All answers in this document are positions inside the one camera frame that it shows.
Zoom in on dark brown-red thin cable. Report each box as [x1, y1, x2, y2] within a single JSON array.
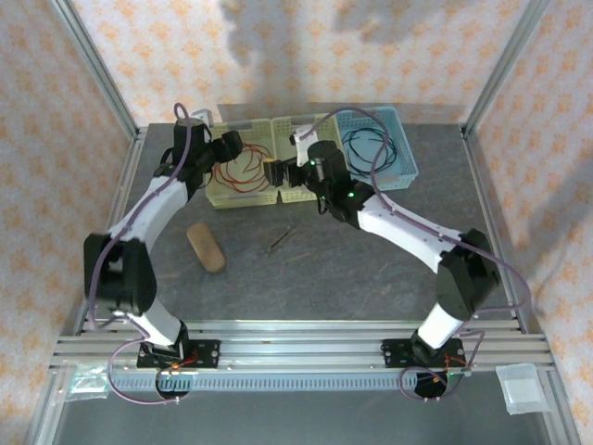
[[212, 141, 278, 194]]

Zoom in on red thin cable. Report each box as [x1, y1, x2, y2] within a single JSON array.
[[212, 141, 278, 194]]

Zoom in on yellow-green plastic basket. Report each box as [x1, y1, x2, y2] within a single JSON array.
[[271, 113, 347, 205], [205, 118, 281, 211]]

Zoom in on small thin metal pin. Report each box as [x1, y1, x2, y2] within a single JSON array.
[[267, 229, 297, 254]]

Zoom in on light blue plastic basket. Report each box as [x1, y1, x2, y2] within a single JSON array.
[[334, 106, 421, 192]]

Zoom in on brown wooden block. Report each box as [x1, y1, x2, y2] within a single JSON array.
[[185, 222, 227, 273]]

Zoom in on clear bag with green parts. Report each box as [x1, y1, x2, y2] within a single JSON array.
[[64, 362, 113, 401]]

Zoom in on clear bag with white pad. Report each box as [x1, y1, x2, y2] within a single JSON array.
[[495, 363, 551, 416]]

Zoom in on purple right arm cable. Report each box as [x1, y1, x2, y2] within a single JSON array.
[[296, 107, 533, 402]]

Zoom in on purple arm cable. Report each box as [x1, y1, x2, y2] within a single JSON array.
[[296, 107, 533, 402], [85, 102, 196, 405]]

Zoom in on aluminium table side rail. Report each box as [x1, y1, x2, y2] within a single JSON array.
[[76, 129, 149, 333], [461, 124, 527, 333]]

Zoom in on aluminium frame post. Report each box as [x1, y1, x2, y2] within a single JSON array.
[[49, 0, 140, 140], [462, 0, 553, 140]]

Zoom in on aluminium rail beam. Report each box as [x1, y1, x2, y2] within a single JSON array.
[[48, 319, 555, 372]]

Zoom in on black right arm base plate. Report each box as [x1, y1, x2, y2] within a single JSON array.
[[379, 337, 466, 371]]

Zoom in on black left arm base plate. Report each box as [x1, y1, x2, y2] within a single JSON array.
[[136, 338, 221, 371]]

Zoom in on grey slotted cable duct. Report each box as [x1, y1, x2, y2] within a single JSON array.
[[110, 373, 469, 391]]

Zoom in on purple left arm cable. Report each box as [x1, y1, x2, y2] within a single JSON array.
[[85, 102, 196, 405]]

